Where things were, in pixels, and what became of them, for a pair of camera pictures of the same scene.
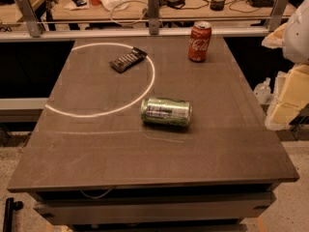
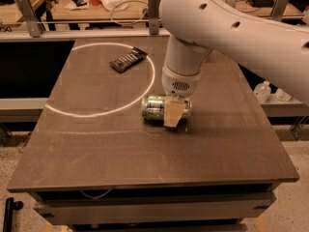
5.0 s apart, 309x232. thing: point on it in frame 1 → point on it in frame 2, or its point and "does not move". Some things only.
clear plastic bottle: [263, 91] does not move
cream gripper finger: [294, 97] → [181, 85]
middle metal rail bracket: [154, 12] does not move
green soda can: [166, 111] does not move
